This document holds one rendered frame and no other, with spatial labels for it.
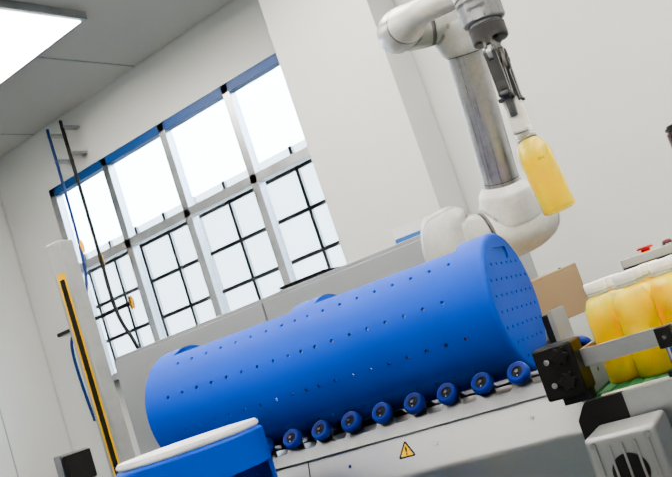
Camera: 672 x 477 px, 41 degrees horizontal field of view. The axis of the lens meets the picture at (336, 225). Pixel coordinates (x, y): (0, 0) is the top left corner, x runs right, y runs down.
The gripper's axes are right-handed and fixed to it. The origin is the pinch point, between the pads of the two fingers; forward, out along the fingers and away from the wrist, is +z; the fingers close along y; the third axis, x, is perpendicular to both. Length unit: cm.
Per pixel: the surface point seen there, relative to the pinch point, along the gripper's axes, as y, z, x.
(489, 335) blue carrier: 15.1, 38.7, -15.6
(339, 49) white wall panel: -269, -118, -126
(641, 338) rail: 24, 46, 11
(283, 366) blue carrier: 13, 33, -61
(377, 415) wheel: 11, 48, -44
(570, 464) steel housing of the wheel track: 15, 65, -9
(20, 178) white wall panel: -362, -163, -441
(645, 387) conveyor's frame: 26, 53, 10
